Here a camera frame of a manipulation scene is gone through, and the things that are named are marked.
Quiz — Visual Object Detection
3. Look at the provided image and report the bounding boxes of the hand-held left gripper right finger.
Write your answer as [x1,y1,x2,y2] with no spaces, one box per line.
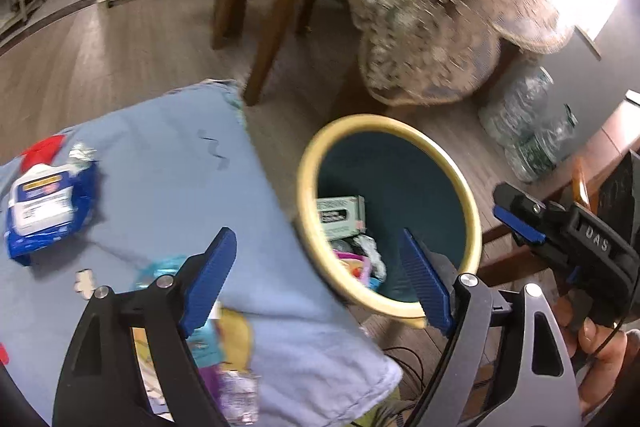
[402,228,583,427]

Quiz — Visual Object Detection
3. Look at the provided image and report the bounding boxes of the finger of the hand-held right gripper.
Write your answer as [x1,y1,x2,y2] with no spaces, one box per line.
[494,207,571,280]
[492,183,566,233]

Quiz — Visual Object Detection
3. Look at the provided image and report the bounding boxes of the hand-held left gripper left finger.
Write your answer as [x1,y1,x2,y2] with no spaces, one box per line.
[52,227,238,427]

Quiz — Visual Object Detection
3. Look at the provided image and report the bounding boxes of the yellow rimmed trash bin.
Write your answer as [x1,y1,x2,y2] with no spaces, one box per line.
[296,113,482,332]

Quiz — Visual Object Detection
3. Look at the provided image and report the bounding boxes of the person's right hand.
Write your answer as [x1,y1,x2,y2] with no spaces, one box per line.
[555,294,628,415]

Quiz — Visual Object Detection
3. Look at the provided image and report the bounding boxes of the teal wrapper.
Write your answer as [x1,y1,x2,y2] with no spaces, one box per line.
[132,255,223,370]

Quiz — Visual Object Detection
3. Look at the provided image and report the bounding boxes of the crumpled silver wrapper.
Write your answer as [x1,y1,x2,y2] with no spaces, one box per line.
[350,234,388,280]

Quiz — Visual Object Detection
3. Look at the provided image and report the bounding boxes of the pink yellow wrapper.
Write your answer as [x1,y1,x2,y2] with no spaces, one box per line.
[332,249,373,290]

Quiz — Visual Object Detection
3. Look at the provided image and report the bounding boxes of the pack of plastic water bottles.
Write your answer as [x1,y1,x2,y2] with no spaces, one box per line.
[477,66,580,184]

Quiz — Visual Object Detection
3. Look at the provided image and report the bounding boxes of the brown wooden furniture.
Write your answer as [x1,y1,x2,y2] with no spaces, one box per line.
[480,92,640,288]

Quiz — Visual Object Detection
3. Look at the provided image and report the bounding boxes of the green cardboard box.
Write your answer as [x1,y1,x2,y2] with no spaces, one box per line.
[316,195,367,242]

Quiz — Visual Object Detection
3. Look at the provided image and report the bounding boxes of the purple silver wrapper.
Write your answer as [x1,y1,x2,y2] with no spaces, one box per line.
[200,367,261,427]

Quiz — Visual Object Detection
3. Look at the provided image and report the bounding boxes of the small white scrap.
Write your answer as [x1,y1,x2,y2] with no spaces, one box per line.
[75,268,97,300]

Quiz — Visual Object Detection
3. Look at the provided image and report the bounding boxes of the light blue printed blanket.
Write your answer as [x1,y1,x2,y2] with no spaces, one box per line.
[0,79,403,427]

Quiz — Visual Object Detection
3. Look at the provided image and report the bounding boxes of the crumpled silver foil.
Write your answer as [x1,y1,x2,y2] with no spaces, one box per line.
[67,143,98,170]

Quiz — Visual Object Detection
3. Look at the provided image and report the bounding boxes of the blue wet wipes packet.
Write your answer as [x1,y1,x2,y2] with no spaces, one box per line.
[4,157,101,267]

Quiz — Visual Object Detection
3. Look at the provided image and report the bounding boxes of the teal lace trimmed tablecloth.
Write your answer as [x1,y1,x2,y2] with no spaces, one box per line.
[192,0,581,105]

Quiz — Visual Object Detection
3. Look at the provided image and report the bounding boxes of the brown wooden chair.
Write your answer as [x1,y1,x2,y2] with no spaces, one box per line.
[211,0,333,106]

